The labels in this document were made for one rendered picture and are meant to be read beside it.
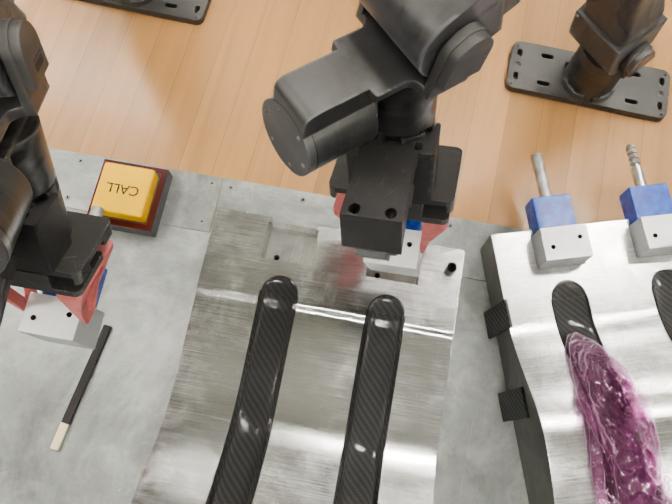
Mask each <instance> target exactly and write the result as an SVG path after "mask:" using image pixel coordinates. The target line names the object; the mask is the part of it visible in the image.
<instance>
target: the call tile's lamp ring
mask: <svg viewBox="0 0 672 504"><path fill-rule="evenodd" d="M106 162H110V163H116V164H122V165H127V166H133V167H139V168H145V169H151V170H154V171H155V172H156V173H157V174H161V176H160V180H159V183H158V187H157V190H156V194H155V197H154V200H153V204H152V207H151V211H150V214H149V218H148V221H147V225H145V224H140V223H134V222H128V221H123V220H117V219H111V218H108V219H109V220H110V224H111V225H117V226H122V227H128V228H134V229H139V230H145V231H151V229H152V226H153V222H154V219H155V215H156V212H157V208H158V205H159V201H160V198H161V194H162V191H163V188H164V184H165V181H166V177H167V174H168V170H166V169H160V168H154V167H148V166H143V165H137V164H131V163H125V162H119V161H113V160H108V159H104V162H103V166H102V169H101V172H100V175H99V178H98V181H97V184H96V187H95V190H94V194H93V197H92V200H91V203H90V206H89V209H88V212H87V214H89V213H90V210H91V205H92V202H93V199H94V196H95V193H96V190H97V187H98V184H99V180H100V177H101V174H102V171H103V168H104V165H105V163H106Z"/></svg>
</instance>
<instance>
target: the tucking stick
mask: <svg viewBox="0 0 672 504"><path fill-rule="evenodd" d="M111 329H112V327H111V326H108V325H103V328H102V330H101V332H100V335H99V337H98V339H97V343H96V346H95V349H94V350H92V353H91V355H90V357H89V360H88V362H87V364H86V366H85V369H84V371H83V373H82V375H81V378H80V380H79V382H78V385H77V387H76V389H75V391H74V394H73V396H72V398H71V401H70V403H69V405H68V407H67V410H66V412H65V414H64V416H63V419H62V421H61V423H60V425H59V428H58V430H57V432H56V434H55V437H54V439H53V441H52V443H51V446H50V448H51V449H53V450H56V451H59V449H60V447H61V444H62V442H63V440H64V438H65V435H66V433H67V431H68V428H69V426H70V424H71V421H72V419H73V417H74V414H75V412H76V410H77V407H78V405H79V403H80V401H81V398H82V396H83V394H84V391H85V389H86V387H87V384H88V382H89V380H90V378H91V375H92V373H93V371H94V368H95V366H96V364H97V361H98V359H99V357H100V355H101V352H102V350H103V348H104V345H105V343H106V341H107V339H108V336H109V334H110V332H111Z"/></svg>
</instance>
